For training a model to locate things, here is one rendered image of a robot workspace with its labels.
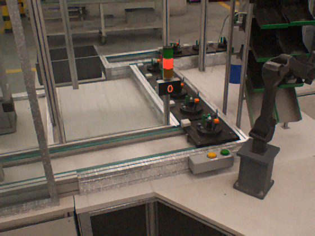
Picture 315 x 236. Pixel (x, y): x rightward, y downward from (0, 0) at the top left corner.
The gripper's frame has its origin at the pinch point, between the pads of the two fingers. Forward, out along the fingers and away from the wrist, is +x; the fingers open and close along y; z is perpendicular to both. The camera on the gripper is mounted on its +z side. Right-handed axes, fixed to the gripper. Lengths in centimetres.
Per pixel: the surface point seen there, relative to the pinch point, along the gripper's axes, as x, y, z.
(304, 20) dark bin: -1.4, -3.7, 24.2
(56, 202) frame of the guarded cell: -22, 117, -50
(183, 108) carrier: 31, 51, -22
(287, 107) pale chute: 12.4, -4.3, -21.3
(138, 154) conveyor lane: 3, 79, -39
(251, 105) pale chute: 11.4, 16.9, -18.9
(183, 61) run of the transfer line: 128, 33, -1
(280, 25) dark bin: -8.0, 11.1, 22.3
